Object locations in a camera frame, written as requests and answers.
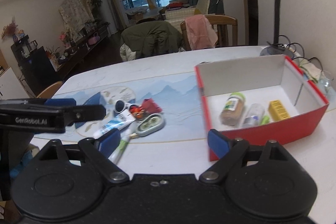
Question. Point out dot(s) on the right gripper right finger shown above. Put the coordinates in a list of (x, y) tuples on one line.
[(231, 153)]

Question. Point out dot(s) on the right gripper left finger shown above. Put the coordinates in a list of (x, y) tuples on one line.
[(95, 153)]

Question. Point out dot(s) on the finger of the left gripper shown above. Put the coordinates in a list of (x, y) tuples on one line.
[(38, 103), (50, 119)]

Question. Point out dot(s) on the green white tube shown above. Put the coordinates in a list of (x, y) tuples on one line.
[(125, 139)]

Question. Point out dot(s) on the blue white toothpaste tube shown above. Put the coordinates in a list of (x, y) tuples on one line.
[(119, 122)]

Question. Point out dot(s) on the toothpick jar green lid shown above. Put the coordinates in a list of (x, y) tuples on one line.
[(233, 109)]

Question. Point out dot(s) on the white sunglasses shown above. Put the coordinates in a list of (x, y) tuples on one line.
[(121, 105)]

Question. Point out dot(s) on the orange keychain figure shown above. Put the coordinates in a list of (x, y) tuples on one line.
[(138, 112)]

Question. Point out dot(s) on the light blue correction tape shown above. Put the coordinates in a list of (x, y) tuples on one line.
[(152, 123)]

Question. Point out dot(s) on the red binder clip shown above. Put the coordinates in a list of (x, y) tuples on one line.
[(150, 106)]

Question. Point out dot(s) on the dark tv cabinet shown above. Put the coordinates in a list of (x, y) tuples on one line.
[(42, 68)]

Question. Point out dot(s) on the clear plastic bottle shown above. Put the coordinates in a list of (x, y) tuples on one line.
[(254, 116)]

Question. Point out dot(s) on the yellow small box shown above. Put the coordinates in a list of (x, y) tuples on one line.
[(277, 111)]

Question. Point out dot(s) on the red white cardboard box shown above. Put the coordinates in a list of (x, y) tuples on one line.
[(259, 99)]

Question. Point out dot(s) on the blue landscape table mat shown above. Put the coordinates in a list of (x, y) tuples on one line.
[(177, 96)]

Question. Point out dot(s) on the floral hanging cloth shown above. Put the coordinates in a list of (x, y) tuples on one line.
[(75, 14)]

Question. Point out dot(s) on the white green cloth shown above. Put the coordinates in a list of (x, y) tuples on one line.
[(310, 70)]

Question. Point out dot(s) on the clear drinking glass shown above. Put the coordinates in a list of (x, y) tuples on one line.
[(325, 82)]

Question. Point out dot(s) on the olive green jacket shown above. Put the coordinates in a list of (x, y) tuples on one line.
[(150, 39)]

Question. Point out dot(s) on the pink cloth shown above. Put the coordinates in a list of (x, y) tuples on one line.
[(200, 32)]

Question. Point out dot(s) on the wooden chair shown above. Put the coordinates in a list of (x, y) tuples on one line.
[(226, 28)]

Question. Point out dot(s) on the sofa with blankets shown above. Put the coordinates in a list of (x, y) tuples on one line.
[(205, 7)]

